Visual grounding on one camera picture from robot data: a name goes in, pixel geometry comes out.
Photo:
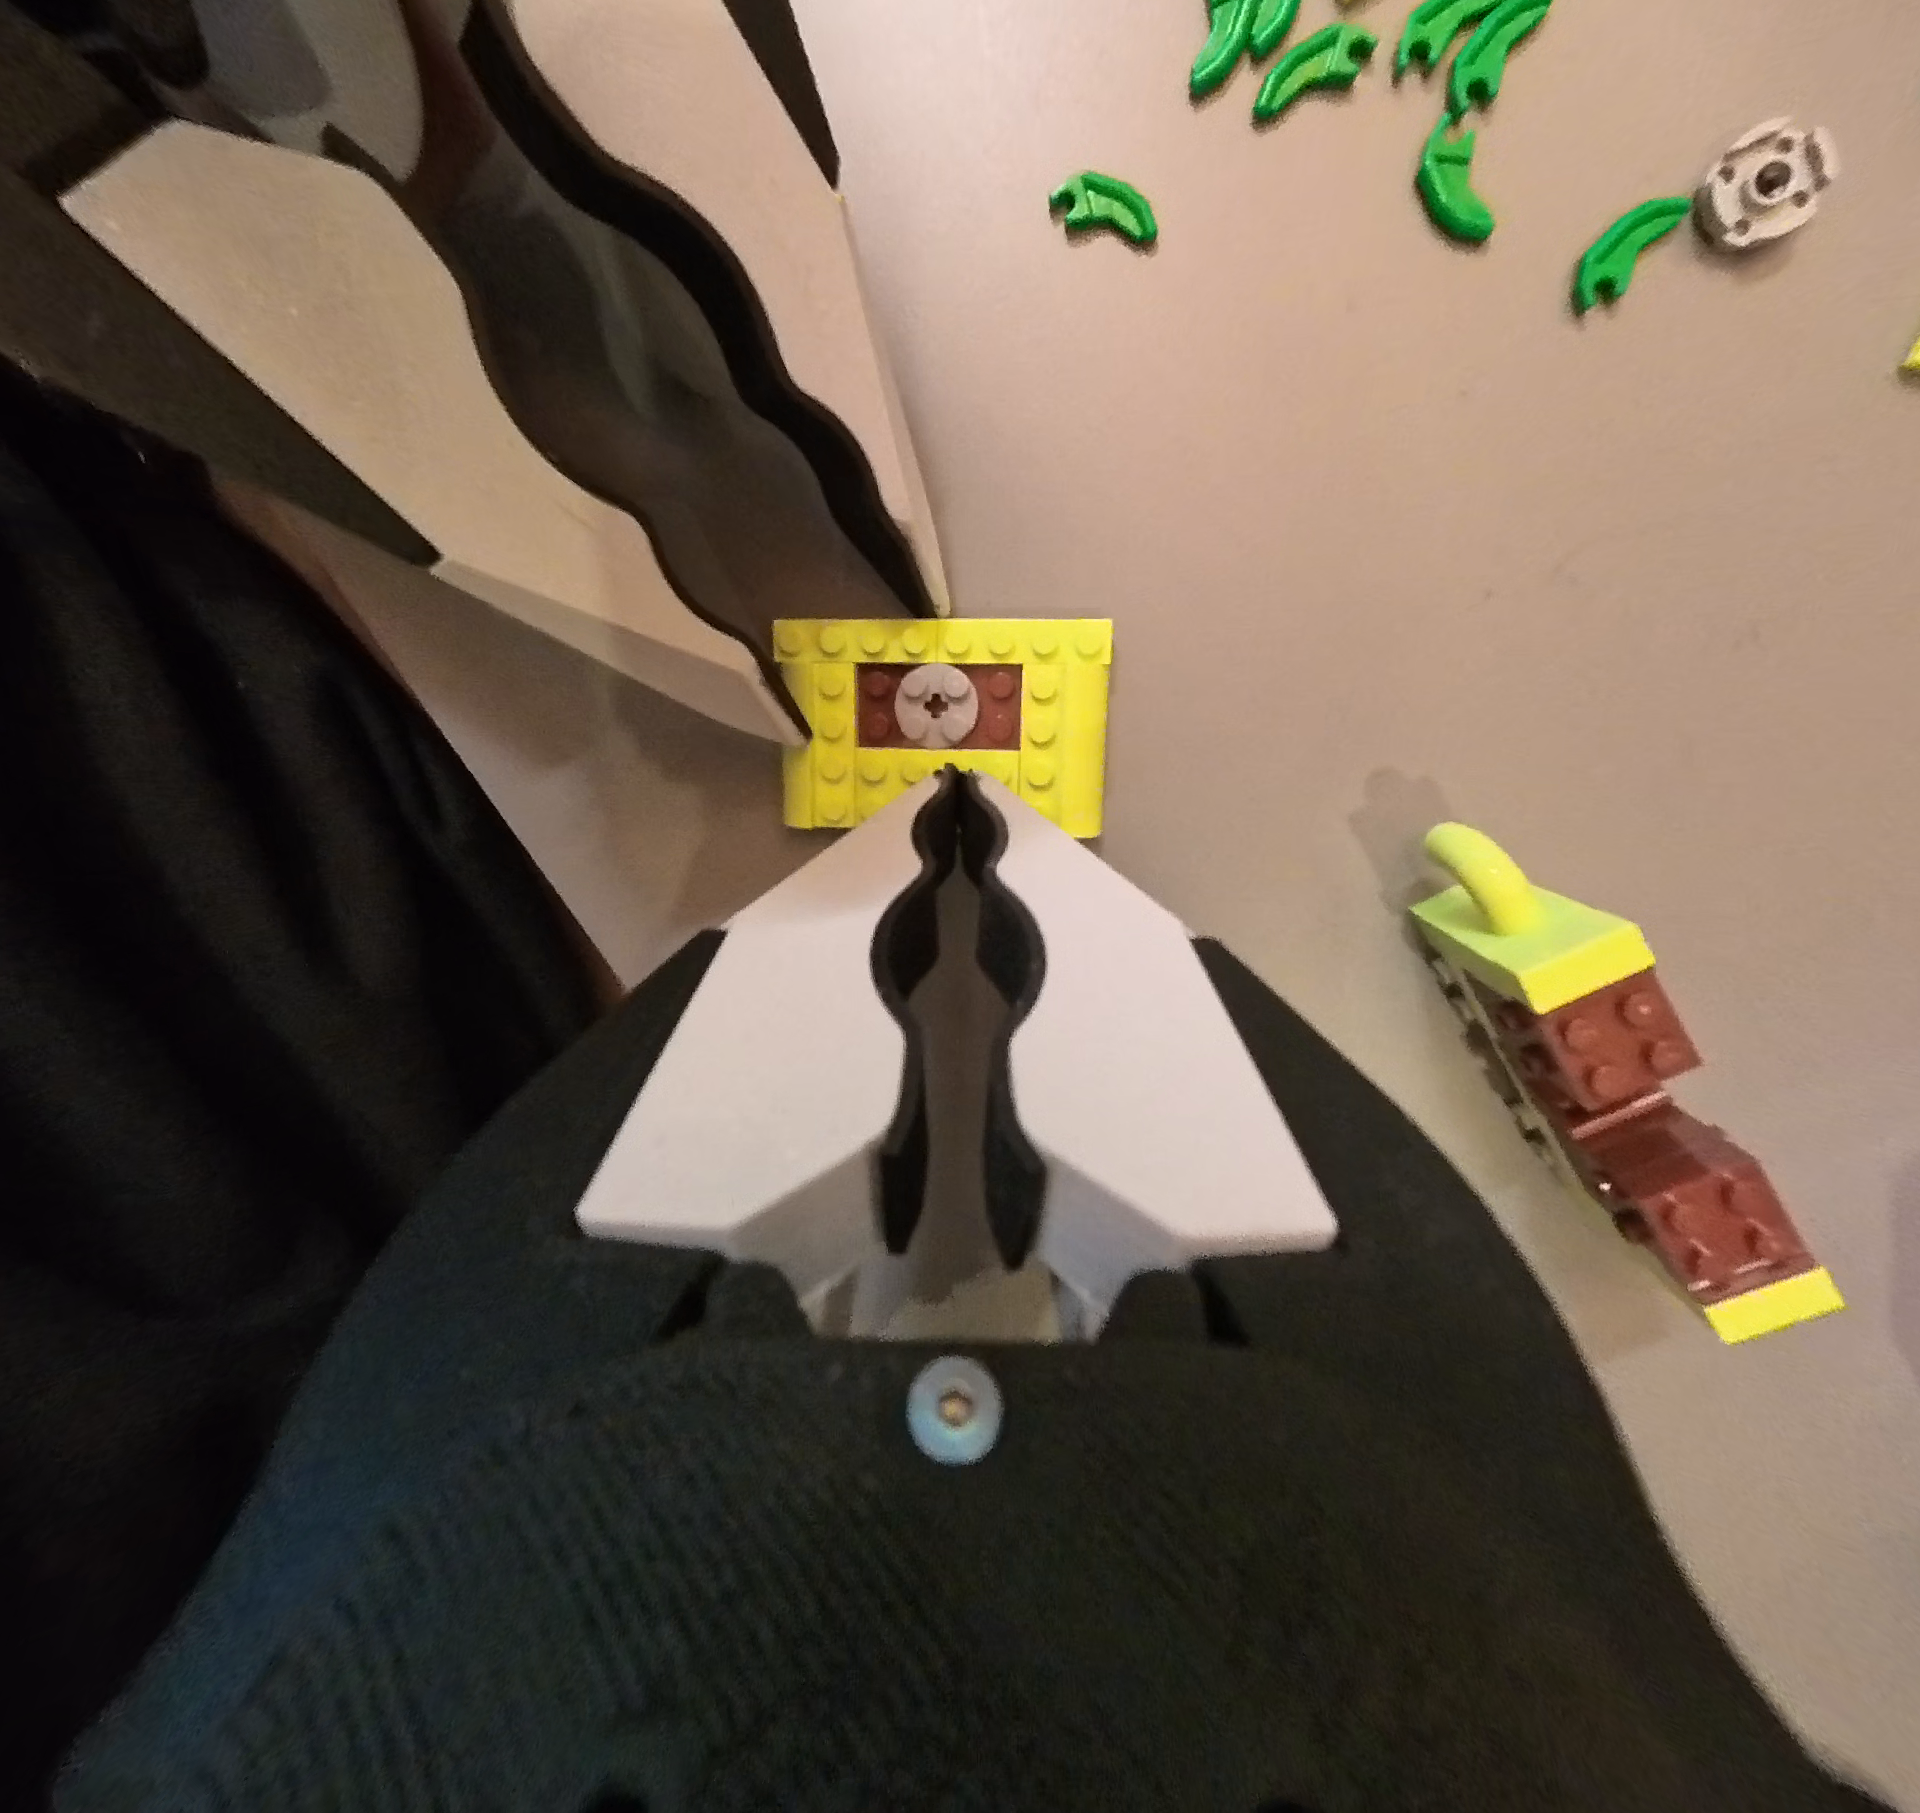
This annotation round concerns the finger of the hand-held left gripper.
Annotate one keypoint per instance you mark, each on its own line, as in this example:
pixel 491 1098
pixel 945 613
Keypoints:
pixel 300 299
pixel 704 101

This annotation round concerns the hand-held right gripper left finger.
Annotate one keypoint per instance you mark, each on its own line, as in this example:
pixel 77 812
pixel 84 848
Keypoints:
pixel 752 1095

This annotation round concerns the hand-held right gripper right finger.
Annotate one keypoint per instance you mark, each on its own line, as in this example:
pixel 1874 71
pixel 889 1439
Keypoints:
pixel 1168 1095

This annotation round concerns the brown and lime brick assembly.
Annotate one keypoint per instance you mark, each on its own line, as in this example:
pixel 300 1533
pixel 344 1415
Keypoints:
pixel 939 702

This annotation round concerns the brown and lime trunk build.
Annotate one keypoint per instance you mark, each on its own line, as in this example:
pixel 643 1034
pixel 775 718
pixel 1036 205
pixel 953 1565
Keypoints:
pixel 1620 1049

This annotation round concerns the person's black clothing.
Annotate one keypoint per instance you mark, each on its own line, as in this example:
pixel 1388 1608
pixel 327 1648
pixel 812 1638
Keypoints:
pixel 225 1019

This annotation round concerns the scatter of green leaf pieces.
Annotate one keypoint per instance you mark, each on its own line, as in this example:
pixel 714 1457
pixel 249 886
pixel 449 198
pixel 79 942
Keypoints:
pixel 1248 21

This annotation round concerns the grey round plate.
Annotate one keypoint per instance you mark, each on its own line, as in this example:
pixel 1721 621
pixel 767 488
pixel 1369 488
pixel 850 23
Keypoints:
pixel 1770 185

